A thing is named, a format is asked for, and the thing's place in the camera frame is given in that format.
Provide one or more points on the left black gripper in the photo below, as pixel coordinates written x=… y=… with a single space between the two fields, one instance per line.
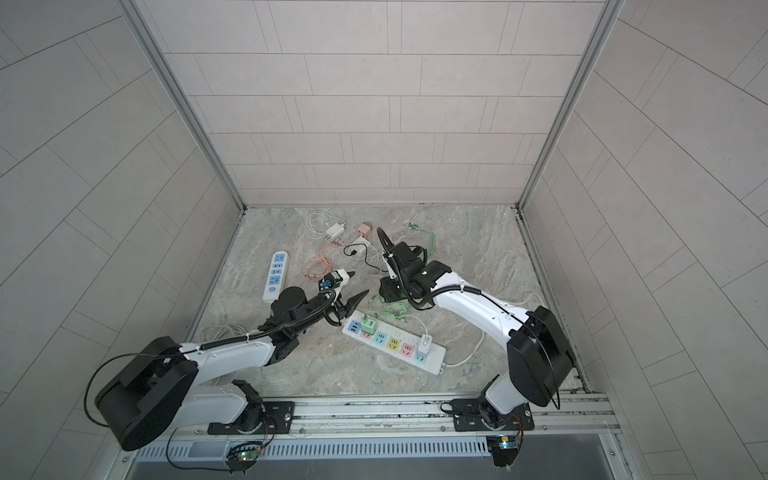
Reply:
x=350 y=307

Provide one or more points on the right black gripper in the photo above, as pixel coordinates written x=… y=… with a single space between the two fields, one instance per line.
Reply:
x=386 y=293

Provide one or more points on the green charger adapter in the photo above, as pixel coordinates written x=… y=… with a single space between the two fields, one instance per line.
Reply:
x=368 y=325

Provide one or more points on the white charger with black cable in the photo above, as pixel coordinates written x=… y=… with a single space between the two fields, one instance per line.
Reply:
x=364 y=251

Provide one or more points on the white multicolour socket power strip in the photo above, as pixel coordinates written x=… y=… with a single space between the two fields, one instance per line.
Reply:
x=396 y=342

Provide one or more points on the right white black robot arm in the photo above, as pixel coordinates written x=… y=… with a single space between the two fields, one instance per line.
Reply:
x=539 y=355

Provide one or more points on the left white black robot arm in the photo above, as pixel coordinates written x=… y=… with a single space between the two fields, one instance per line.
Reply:
x=168 y=384

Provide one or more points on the white charger adapter far left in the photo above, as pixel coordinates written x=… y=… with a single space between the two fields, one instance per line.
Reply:
x=335 y=231

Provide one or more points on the white blue socket power strip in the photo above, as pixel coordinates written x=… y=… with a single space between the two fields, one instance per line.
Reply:
x=276 y=274

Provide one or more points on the right green circuit board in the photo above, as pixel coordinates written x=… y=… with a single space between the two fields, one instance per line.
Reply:
x=503 y=450

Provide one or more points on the green circuit board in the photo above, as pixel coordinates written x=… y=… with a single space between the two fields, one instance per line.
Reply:
x=503 y=450
x=242 y=457

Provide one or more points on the left green circuit board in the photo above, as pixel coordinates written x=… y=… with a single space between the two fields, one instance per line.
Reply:
x=242 y=457

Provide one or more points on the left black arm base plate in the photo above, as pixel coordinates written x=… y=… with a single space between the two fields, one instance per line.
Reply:
x=270 y=417

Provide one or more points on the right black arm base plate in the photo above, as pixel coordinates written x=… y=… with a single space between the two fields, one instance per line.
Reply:
x=470 y=415

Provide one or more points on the aluminium mounting rail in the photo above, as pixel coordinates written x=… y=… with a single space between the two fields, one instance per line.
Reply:
x=410 y=416

